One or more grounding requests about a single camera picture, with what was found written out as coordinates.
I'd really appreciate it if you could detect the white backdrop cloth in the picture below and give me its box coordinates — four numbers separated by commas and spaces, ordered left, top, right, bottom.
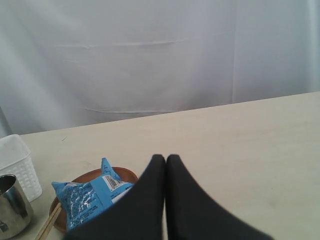
0, 0, 320, 135

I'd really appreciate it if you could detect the white perforated plastic basket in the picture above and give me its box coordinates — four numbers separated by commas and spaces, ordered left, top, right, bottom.
0, 134, 42, 202

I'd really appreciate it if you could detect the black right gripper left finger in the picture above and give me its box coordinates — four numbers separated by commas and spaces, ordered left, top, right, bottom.
64, 154, 166, 240

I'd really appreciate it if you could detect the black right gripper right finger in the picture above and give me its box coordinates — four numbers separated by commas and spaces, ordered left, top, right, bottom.
165, 154, 272, 240

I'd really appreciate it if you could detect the blue snack bag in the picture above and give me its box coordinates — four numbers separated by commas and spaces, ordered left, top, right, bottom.
51, 157, 134, 231

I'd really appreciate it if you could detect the stainless steel cup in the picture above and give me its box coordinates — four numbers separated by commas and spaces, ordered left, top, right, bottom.
0, 174, 34, 240

